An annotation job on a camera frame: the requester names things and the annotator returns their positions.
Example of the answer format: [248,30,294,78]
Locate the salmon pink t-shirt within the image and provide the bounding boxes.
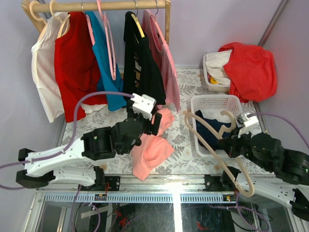
[131,108,174,180]

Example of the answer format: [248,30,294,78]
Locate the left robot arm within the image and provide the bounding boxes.
[15,96,162,189]

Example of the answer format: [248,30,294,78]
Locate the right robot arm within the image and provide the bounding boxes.
[217,129,309,221]

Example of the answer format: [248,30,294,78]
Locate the black hanging t-shirt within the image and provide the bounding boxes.
[123,11,166,105]

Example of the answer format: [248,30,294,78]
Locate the blue hanging t-shirt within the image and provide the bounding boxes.
[84,11,128,112]

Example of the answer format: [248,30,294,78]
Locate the orange-red t-shirt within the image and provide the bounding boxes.
[219,42,278,103]

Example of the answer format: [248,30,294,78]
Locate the red hanging t-shirt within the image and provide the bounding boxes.
[54,12,101,122]

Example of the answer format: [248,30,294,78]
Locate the pink hanging t-shirt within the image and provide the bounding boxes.
[141,9,181,112]

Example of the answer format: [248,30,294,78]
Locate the yellow hanger with black shirt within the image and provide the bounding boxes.
[131,0,145,38]

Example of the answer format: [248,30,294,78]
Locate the white hanging t-shirt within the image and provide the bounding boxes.
[31,17,64,123]

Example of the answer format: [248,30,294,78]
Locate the pink hanger with blue shirt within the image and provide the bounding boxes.
[81,2,95,45]

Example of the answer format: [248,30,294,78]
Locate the beige hanger with red shirt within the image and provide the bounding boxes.
[49,0,70,38]

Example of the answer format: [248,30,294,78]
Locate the navy blue folded garment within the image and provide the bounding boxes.
[194,110,239,152]

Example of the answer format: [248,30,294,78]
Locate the white perforated plastic basket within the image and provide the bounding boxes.
[191,94,243,158]

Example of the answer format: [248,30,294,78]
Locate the small white laundry basket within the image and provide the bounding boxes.
[203,54,230,93]

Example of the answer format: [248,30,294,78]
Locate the yellow object in basket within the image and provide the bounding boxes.
[210,77,219,85]

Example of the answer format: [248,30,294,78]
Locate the white garment in basket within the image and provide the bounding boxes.
[206,49,232,85]

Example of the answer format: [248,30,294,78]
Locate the wooden clothes rack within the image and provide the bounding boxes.
[21,0,171,43]

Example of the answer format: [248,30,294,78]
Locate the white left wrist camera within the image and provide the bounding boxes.
[130,93,156,120]

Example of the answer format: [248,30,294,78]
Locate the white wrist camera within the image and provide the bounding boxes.
[130,93,156,120]
[236,113,259,138]

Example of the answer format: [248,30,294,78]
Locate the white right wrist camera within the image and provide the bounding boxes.
[236,113,259,138]

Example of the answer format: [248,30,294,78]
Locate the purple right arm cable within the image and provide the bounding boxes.
[254,112,309,148]

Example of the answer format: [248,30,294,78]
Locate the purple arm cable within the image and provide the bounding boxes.
[254,112,309,148]
[0,91,135,190]

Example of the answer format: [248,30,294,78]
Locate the aluminium frame rail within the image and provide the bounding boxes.
[36,174,295,194]

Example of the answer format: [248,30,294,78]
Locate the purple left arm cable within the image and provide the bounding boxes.
[0,91,135,190]

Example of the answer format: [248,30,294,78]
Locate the grey slotted cable duct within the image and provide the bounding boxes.
[44,193,235,204]

